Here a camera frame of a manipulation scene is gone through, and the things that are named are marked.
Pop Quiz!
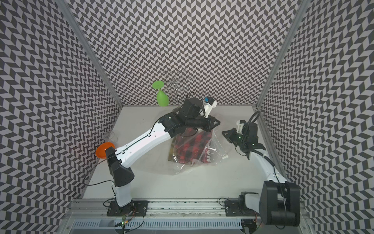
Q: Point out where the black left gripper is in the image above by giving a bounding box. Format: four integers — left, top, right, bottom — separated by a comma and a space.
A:
185, 112, 221, 131

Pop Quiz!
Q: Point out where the red plaid shirt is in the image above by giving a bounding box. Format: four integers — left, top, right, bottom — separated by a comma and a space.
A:
177, 129, 212, 165

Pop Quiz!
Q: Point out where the clear plastic vacuum bag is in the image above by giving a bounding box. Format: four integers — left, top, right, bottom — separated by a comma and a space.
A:
168, 128, 233, 174

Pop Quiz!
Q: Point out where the yellow plaid shirt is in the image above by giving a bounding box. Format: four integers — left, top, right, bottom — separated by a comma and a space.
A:
168, 135, 181, 163

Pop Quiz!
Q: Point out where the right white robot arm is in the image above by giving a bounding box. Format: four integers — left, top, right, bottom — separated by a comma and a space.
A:
222, 121, 301, 228

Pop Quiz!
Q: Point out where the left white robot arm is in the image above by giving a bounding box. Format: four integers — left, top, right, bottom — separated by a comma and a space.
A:
105, 97, 220, 208

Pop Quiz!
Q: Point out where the green plastic wine glass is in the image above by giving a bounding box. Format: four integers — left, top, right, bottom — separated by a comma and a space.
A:
152, 81, 169, 107

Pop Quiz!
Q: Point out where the metal glass holder stand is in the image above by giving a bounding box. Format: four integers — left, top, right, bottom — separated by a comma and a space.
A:
163, 68, 192, 106

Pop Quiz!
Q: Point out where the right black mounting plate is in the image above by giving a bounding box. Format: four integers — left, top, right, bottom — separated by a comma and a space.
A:
224, 200, 244, 217

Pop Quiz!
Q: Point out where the black mounting plate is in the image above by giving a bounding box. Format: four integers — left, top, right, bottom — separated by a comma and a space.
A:
106, 200, 149, 217
224, 200, 244, 217

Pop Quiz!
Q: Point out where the clear plastic cup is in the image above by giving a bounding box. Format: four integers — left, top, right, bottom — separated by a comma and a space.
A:
102, 131, 118, 144

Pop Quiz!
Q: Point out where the orange plastic bowl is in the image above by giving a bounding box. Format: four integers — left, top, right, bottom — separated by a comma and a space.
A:
95, 142, 115, 159

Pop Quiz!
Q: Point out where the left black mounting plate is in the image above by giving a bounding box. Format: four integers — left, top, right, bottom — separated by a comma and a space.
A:
106, 200, 149, 217

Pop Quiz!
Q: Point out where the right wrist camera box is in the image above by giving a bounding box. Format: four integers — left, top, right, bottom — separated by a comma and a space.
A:
236, 120, 246, 134

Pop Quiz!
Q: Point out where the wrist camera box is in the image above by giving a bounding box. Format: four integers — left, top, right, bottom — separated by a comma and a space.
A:
236, 120, 246, 134
203, 97, 217, 119

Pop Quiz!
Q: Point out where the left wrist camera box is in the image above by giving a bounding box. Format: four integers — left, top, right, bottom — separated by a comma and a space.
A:
203, 97, 217, 119

